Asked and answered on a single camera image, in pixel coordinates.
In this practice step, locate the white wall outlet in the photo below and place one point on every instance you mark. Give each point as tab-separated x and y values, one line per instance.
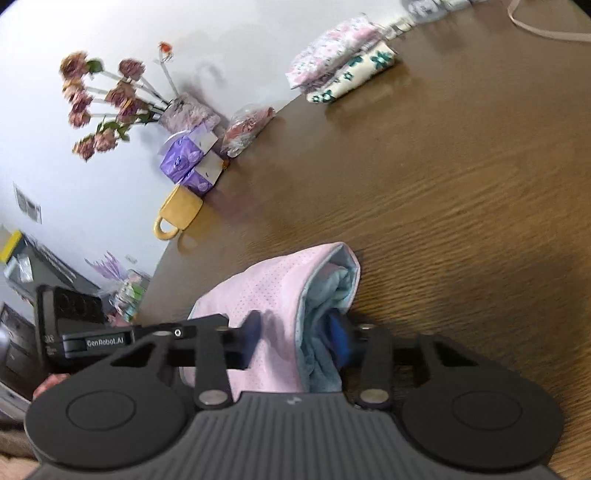
27	204

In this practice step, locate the colourful packets pile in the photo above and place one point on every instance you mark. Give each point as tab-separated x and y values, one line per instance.
130	293

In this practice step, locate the purple mottled vase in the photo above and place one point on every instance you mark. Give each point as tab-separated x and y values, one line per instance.
189	113

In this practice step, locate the dark cabinet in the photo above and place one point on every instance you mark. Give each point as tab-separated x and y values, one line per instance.
27	323

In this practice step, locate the yellow box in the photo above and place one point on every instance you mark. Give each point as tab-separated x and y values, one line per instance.
11	245

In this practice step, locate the purple lavender bunch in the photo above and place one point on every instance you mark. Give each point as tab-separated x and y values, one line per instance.
108	267

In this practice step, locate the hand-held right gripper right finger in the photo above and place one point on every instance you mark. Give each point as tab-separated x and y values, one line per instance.
339	342

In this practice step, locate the clear plastic snack bag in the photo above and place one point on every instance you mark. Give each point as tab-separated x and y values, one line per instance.
244	127

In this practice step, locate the dried rose bouquet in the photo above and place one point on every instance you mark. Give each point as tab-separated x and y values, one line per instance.
120	92

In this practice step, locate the pink and blue mesh garment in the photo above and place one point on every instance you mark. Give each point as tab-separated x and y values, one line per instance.
277	286

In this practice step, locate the purple tissue pack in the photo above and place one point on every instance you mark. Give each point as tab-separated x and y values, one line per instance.
178	157
201	179

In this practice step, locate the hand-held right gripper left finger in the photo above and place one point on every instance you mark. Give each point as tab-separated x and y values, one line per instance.
212	364

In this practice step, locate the yellow mug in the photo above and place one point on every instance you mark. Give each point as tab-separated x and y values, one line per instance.
184	207

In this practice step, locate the person's clothed body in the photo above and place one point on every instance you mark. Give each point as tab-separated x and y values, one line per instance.
11	447

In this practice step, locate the white small box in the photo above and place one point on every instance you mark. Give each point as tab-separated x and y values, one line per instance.
399	24

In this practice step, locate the white robot-shaped speaker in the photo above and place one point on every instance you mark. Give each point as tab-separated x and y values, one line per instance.
422	7

